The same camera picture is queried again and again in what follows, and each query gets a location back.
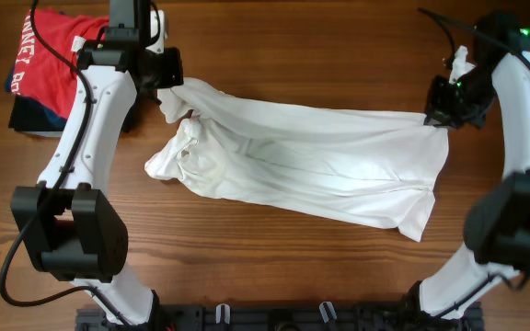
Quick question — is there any red folded t-shirt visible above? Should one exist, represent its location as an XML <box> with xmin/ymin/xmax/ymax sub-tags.
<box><xmin>6</xmin><ymin>9</ymin><xmax>109</xmax><ymax>119</ymax></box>

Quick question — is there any black folded garment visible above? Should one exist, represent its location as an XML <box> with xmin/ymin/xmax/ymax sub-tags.
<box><xmin>8</xmin><ymin>96</ymin><xmax>139</xmax><ymax>138</ymax></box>

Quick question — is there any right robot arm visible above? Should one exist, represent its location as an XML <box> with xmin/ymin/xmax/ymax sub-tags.
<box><xmin>358</xmin><ymin>11</ymin><xmax>530</xmax><ymax>330</ymax></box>

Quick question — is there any blue folded garment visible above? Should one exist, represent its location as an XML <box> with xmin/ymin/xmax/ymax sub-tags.
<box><xmin>4</xmin><ymin>63</ymin><xmax>71</xmax><ymax>130</ymax></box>

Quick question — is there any white t-shirt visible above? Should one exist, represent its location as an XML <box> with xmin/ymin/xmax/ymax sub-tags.
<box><xmin>144</xmin><ymin>78</ymin><xmax>449</xmax><ymax>241</ymax></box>

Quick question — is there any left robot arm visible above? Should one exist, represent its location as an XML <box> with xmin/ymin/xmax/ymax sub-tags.
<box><xmin>11</xmin><ymin>1</ymin><xmax>183</xmax><ymax>330</ymax></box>

